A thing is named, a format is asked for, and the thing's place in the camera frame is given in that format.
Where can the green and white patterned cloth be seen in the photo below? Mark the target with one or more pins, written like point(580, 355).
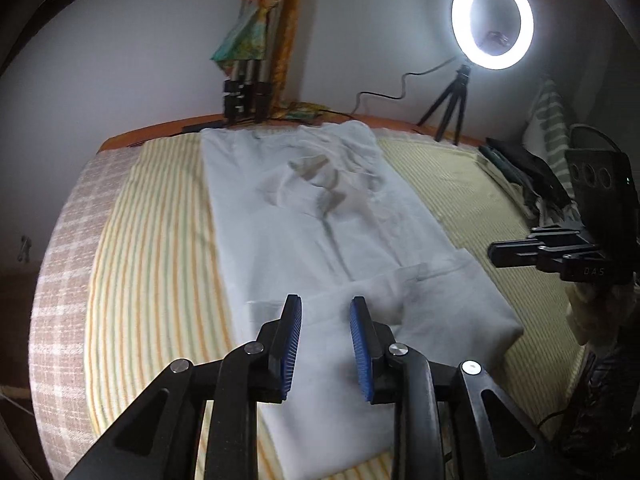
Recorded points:
point(545, 125)

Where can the pink checkered blanket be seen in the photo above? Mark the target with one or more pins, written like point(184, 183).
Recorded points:
point(65, 285)

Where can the white t-shirt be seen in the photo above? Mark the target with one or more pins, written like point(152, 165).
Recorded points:
point(280, 220)

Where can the black folded garment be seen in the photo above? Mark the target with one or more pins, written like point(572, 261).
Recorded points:
point(535, 170)

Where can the person's right forearm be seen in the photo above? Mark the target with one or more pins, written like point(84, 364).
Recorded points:
point(597, 310)

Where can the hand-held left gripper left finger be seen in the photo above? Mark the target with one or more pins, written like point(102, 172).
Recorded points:
point(290, 345)

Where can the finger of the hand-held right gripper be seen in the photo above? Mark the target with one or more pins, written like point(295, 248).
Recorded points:
point(557, 234)
point(512, 253)

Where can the folded silver tripod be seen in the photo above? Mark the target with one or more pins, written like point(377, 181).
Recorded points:
point(245, 95)

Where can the dark green folded garment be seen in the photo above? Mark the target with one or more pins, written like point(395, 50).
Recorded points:
point(502, 167)

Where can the colourful crumpled cloth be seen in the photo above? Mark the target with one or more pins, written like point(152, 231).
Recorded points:
point(302, 111)

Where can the colourful hanging scarf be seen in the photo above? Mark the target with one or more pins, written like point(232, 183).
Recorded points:
point(245, 35)

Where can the orange patterned cloth strip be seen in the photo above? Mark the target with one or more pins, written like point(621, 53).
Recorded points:
point(290, 35)

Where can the yellow striped mat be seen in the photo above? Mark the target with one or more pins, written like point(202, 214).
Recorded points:
point(150, 260)

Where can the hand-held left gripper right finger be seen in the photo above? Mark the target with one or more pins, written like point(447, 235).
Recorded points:
point(361, 350)

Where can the small black tripod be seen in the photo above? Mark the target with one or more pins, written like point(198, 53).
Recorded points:
point(452, 95)

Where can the orange wooden bed frame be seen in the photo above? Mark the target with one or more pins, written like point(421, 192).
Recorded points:
point(150, 135)

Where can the dark quilted jacket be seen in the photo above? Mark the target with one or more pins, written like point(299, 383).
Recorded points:
point(605, 400)

